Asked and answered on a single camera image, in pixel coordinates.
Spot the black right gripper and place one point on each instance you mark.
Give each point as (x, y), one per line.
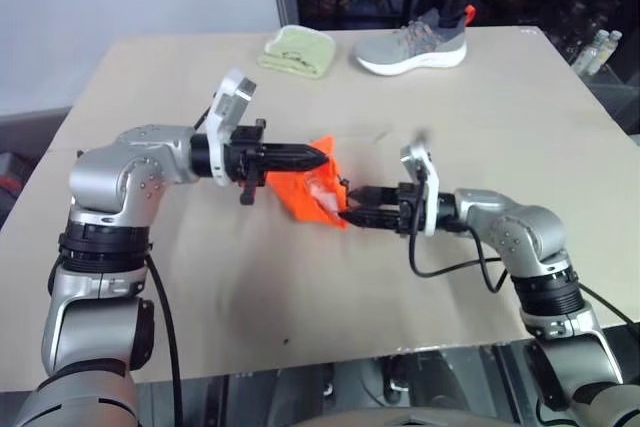
(407, 207)

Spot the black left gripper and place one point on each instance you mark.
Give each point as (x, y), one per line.
(250, 159)

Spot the orange fabric pouch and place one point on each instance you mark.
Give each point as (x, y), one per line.
(292, 192)

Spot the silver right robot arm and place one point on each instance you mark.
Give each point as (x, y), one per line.
(525, 227)

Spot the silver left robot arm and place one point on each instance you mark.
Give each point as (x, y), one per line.
(125, 167)

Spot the folded green towel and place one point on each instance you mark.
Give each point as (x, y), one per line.
(297, 51)

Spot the brown cardboard sheet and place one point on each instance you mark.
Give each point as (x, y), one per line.
(300, 292)

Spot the grey sneaker with white sole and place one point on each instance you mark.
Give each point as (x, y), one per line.
(410, 49)

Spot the clear bottle with white cap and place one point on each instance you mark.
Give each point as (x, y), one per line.
(586, 61)
(600, 42)
(614, 47)

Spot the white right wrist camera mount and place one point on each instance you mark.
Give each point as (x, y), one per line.
(425, 167)

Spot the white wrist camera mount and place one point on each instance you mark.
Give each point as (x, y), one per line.
(229, 107)
(425, 167)

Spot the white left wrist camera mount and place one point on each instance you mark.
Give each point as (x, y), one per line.
(229, 107)

